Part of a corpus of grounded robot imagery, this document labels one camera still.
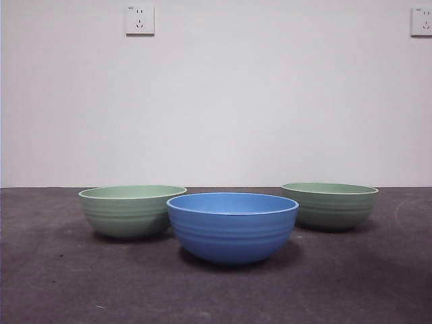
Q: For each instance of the blue ribbed bowl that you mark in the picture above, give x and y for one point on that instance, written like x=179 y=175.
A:
x=233 y=236

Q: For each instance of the green ribbed bowl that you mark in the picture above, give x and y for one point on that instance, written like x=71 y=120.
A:
x=337 y=212
x=121 y=216

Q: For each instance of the white wall socket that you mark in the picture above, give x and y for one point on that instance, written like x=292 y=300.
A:
x=140 y=20
x=422 y=22

